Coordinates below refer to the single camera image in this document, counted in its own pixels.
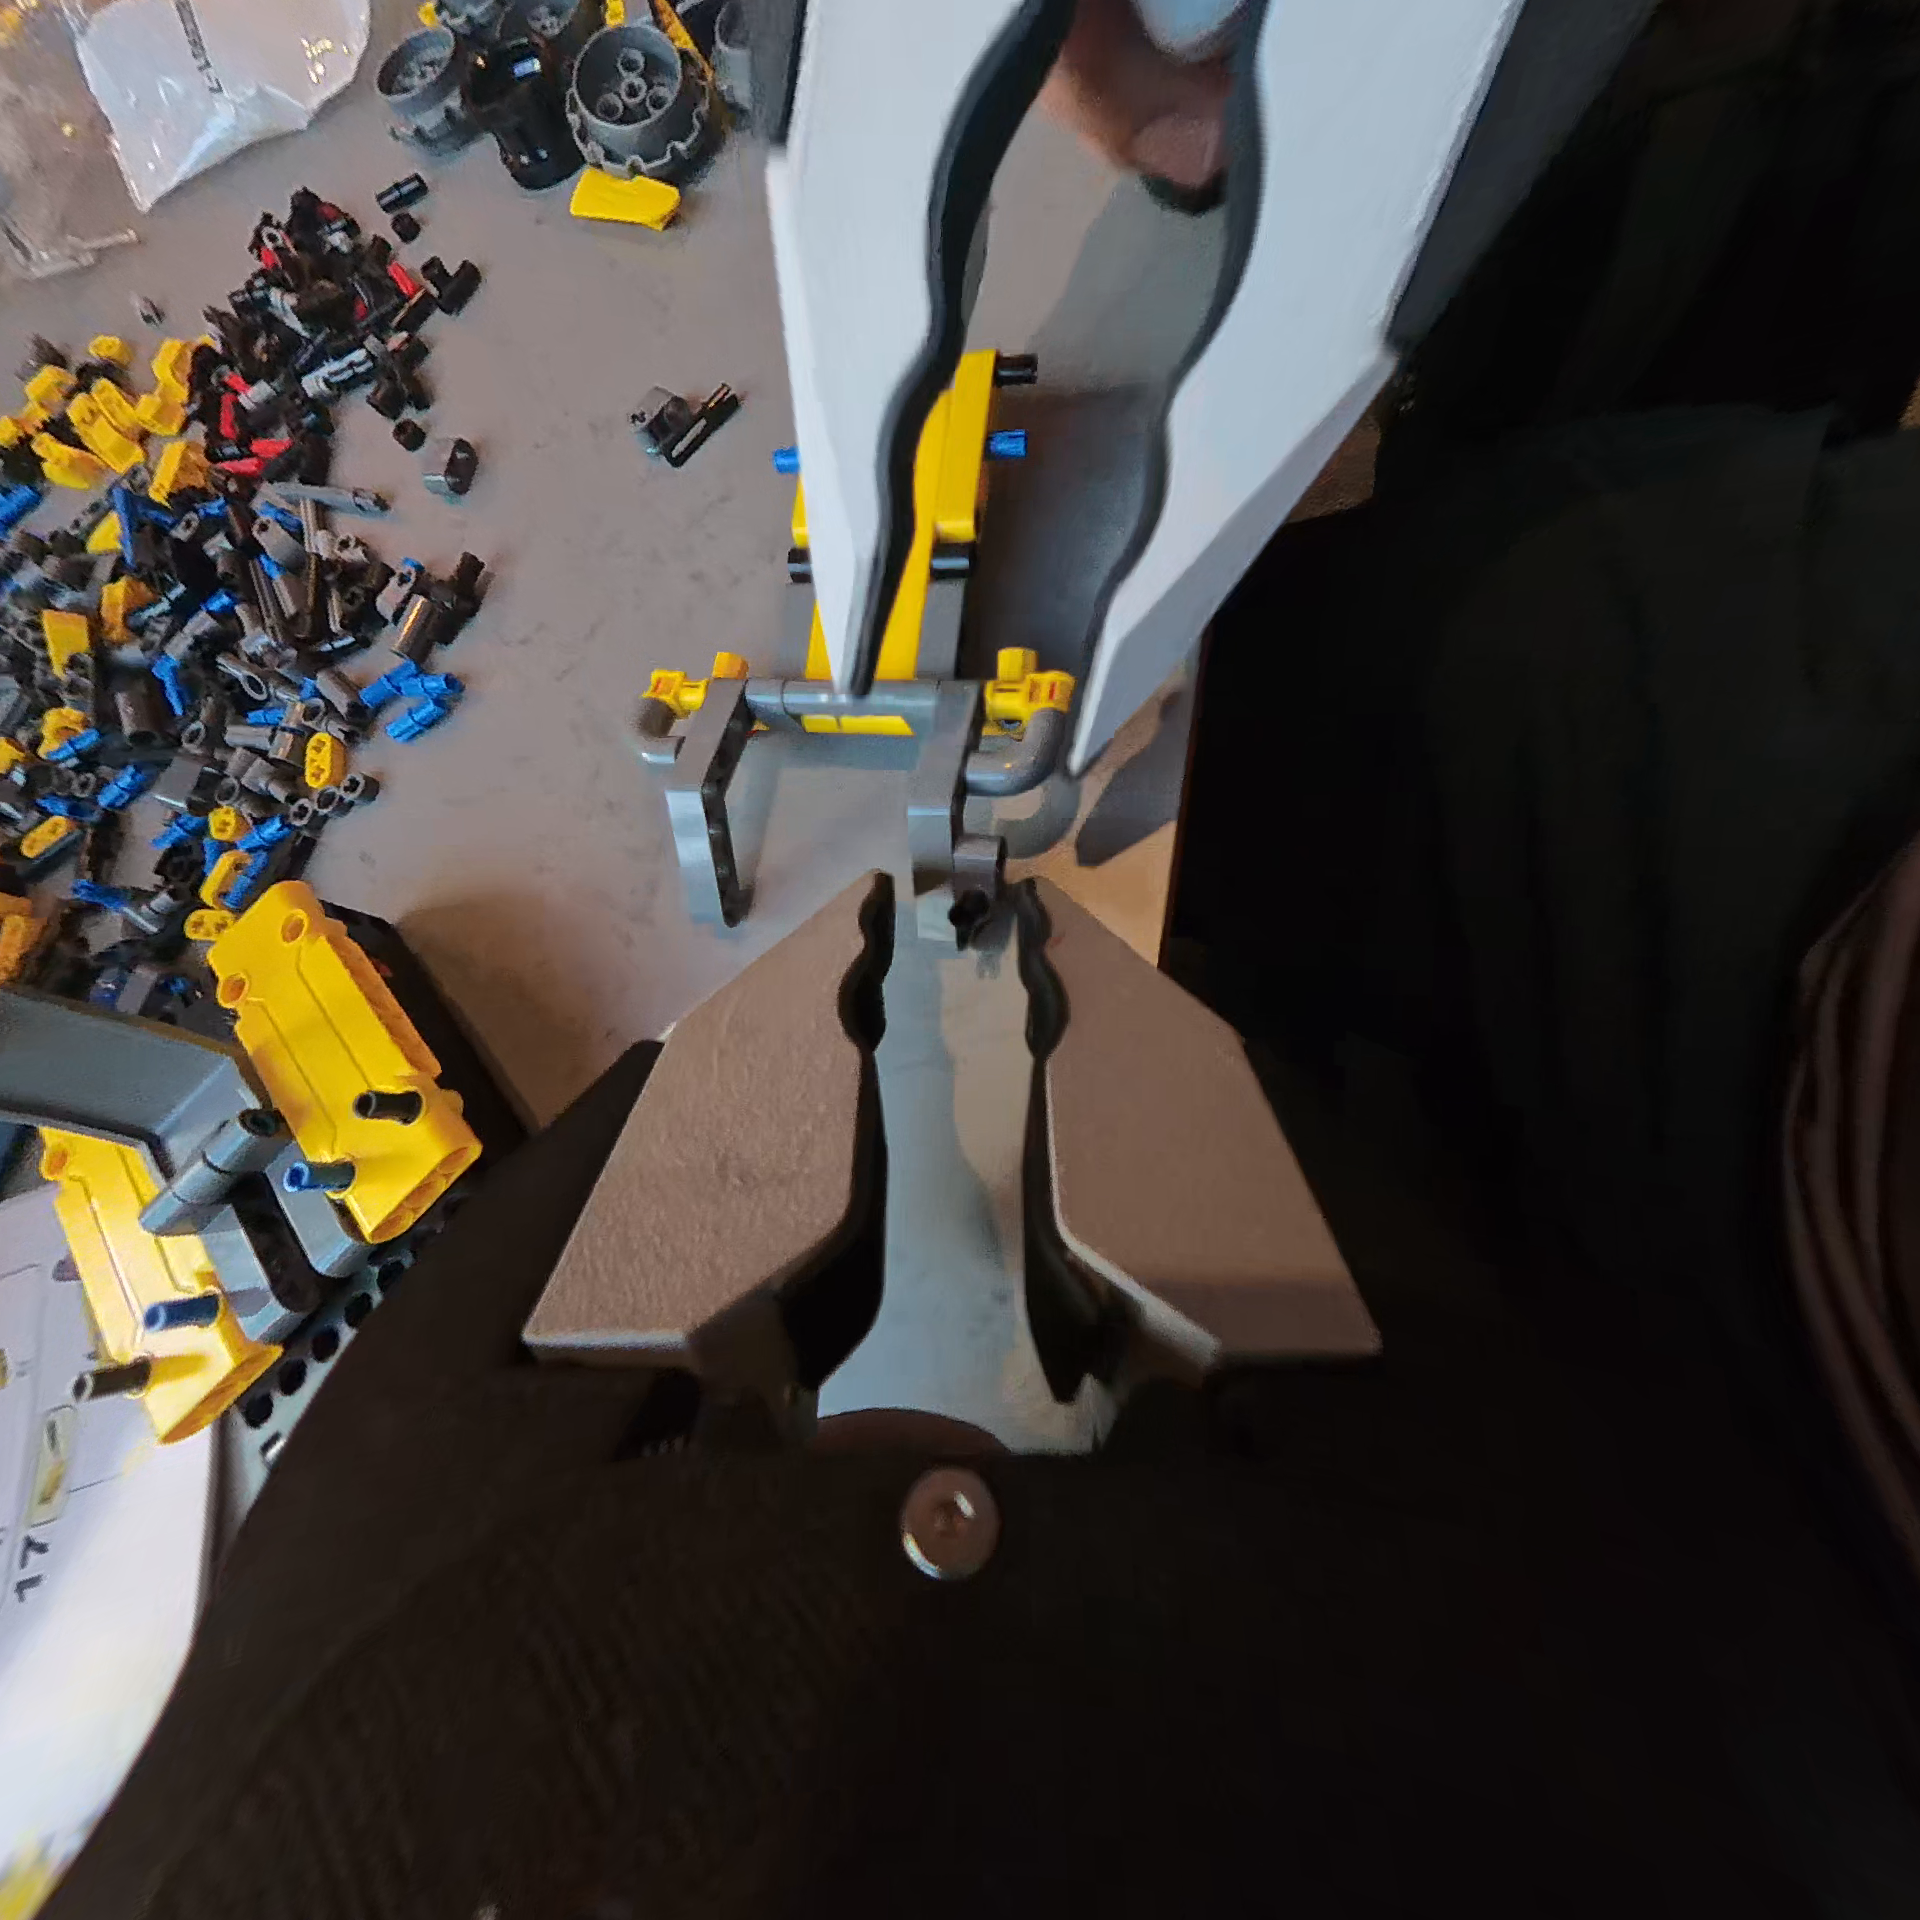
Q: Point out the open instruction booklet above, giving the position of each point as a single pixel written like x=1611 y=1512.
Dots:
x=77 y=1576

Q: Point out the clear plastic bag white slip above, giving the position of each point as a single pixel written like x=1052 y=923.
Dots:
x=196 y=90

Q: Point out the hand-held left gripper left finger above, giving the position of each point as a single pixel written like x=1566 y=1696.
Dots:
x=705 y=1171

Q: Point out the small dark grey block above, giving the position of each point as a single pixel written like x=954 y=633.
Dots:
x=452 y=470

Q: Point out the person's right hand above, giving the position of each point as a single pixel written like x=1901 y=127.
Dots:
x=1179 y=136

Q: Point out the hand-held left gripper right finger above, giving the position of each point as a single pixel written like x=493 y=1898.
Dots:
x=1186 y=1185

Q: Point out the black battery box yellow beams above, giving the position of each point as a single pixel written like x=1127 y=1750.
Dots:
x=330 y=1050

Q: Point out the grey black connector piece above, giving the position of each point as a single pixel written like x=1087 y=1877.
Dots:
x=675 y=427

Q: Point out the group of toy wheels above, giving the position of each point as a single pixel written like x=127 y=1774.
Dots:
x=630 y=90

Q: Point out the yellow curved panel piece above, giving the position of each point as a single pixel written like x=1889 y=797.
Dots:
x=622 y=197

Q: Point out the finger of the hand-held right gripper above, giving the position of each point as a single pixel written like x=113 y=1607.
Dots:
x=1337 y=225
x=855 y=299

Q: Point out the yellow grey toy vehicle assembly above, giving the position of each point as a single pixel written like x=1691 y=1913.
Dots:
x=954 y=450

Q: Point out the pile of small building pieces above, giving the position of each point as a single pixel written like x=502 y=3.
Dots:
x=196 y=599

